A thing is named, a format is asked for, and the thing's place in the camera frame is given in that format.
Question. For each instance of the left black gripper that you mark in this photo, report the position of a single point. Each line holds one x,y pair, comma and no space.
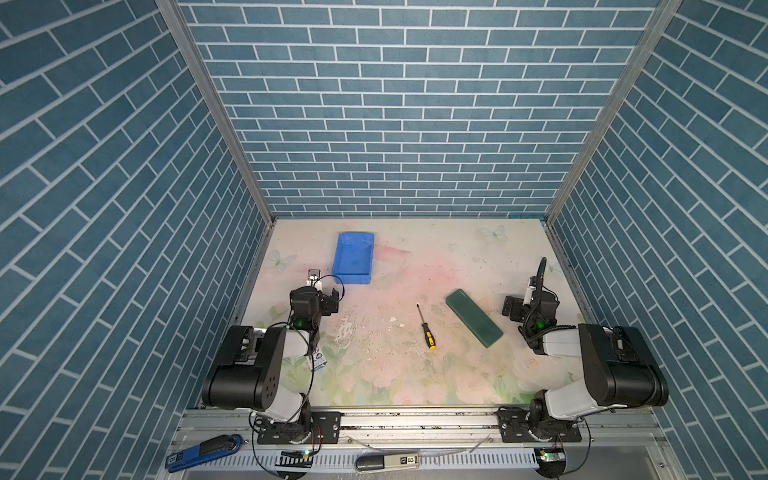
327,299

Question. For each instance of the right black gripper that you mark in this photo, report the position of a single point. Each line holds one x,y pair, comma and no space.
537,288

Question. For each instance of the yellow black screwdriver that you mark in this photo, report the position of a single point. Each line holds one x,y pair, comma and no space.
428,336

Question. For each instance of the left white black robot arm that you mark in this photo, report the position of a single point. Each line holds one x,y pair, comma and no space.
246,371

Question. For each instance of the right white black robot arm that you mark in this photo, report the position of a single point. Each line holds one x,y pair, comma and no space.
619,371

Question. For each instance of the blue plastic bin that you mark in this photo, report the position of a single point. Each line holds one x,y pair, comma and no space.
353,260

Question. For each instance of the dark green rectangular block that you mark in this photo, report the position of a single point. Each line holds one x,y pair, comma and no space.
474,318

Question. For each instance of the white blue label tag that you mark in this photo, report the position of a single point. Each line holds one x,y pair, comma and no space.
318,360

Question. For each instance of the blue black utility knife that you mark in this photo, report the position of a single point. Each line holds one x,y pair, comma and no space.
207,451

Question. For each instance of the grey silver handheld device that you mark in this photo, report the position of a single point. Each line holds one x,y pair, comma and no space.
387,462

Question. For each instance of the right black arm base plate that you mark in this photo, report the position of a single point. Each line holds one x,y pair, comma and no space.
520,425

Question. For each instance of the aluminium mounting rail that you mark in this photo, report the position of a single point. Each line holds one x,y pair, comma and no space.
431,427

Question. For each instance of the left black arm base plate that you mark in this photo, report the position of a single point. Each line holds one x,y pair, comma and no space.
298,427

